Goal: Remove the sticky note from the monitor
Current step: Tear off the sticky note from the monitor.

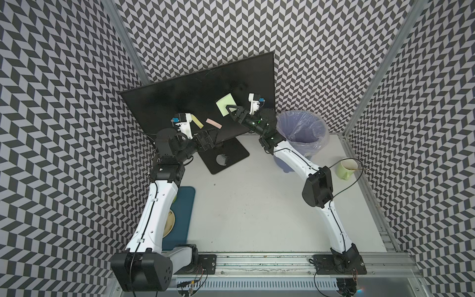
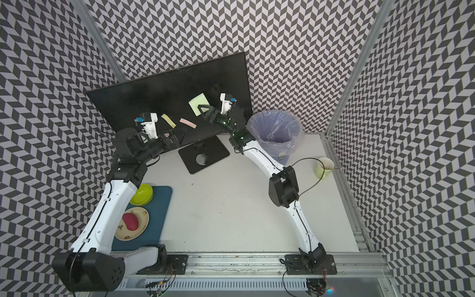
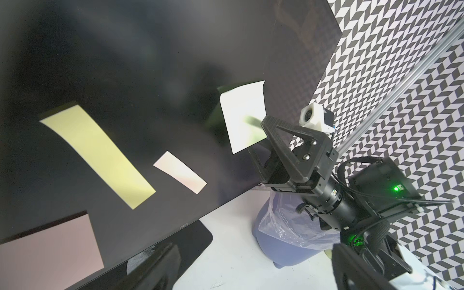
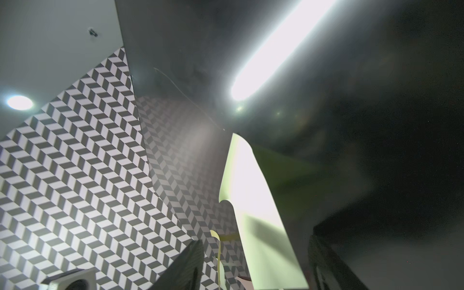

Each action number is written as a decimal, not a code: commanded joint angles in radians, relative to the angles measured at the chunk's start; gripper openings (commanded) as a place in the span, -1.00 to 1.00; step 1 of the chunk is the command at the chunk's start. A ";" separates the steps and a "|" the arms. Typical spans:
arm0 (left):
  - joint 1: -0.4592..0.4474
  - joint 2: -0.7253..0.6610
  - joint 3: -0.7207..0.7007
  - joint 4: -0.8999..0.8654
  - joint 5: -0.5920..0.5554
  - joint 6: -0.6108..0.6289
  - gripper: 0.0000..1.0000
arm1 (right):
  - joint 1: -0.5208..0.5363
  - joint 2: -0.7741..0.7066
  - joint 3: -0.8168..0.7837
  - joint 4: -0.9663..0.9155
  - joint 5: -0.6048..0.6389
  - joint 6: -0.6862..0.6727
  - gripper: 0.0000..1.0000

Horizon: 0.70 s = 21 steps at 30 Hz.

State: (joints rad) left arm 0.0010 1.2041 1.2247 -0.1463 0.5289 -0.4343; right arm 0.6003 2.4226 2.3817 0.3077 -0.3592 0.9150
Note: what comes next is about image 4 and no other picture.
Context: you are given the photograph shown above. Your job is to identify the black computer monitor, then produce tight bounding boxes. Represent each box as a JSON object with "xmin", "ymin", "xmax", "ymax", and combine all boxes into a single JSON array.
[{"xmin": 116, "ymin": 1, "xmax": 464, "ymax": 290}]

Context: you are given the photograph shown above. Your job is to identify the yellow sticky strip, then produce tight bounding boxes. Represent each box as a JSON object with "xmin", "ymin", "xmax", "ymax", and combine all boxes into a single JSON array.
[{"xmin": 210, "ymin": 230, "xmax": 227, "ymax": 290}]

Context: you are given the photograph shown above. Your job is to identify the large green sticky note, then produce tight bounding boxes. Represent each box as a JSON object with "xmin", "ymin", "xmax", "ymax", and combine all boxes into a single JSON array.
[{"xmin": 219, "ymin": 134, "xmax": 309, "ymax": 290}]

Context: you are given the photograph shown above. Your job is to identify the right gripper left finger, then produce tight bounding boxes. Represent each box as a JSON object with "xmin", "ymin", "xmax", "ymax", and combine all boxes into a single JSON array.
[{"xmin": 148, "ymin": 240, "xmax": 204, "ymax": 290}]

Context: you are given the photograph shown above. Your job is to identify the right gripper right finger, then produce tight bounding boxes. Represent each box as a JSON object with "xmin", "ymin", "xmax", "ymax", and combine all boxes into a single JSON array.
[{"xmin": 308, "ymin": 235, "xmax": 368, "ymax": 290}]

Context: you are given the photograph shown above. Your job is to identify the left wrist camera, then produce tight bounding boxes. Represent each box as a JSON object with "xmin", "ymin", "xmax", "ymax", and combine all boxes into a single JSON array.
[{"xmin": 39, "ymin": 268, "xmax": 97, "ymax": 290}]

